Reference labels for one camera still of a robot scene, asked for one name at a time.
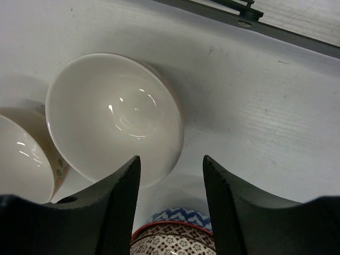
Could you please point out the brown patterned bowl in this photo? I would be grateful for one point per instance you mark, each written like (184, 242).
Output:
(173, 238)

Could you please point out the blue zigzag red bowl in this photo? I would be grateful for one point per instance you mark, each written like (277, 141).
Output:
(179, 216)

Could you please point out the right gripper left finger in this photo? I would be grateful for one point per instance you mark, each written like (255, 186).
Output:
(96, 220)

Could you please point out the beige bowl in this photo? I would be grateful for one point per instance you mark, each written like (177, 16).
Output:
(104, 108)
(31, 166)

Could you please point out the beige bowl front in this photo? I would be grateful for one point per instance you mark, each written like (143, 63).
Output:
(31, 166)

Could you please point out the black wire dish rack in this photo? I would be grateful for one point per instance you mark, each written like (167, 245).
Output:
(313, 25)

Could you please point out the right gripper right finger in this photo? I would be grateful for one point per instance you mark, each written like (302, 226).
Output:
(248, 220)

